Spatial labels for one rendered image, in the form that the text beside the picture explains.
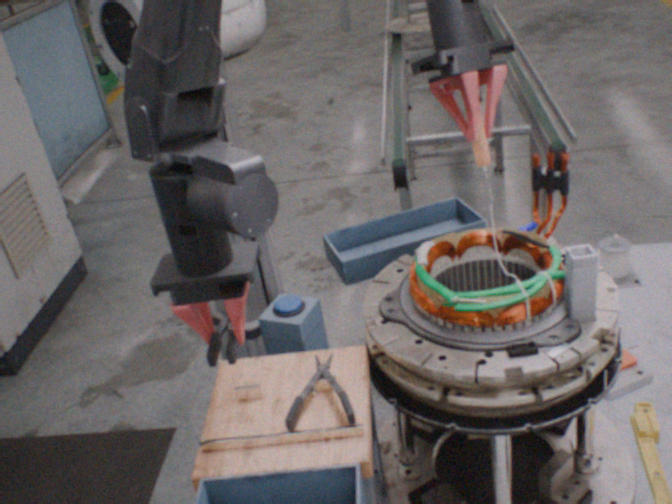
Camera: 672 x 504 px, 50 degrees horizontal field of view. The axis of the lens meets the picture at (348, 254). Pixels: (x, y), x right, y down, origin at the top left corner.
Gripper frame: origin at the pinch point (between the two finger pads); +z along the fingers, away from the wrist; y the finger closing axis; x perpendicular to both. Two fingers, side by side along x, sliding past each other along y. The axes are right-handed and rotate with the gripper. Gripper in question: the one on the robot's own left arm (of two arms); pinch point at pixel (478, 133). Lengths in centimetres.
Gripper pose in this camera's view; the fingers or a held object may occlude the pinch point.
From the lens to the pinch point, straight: 82.7
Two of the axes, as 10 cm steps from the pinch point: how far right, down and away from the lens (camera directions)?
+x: -4.5, -0.3, 9.0
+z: 2.2, 9.7, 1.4
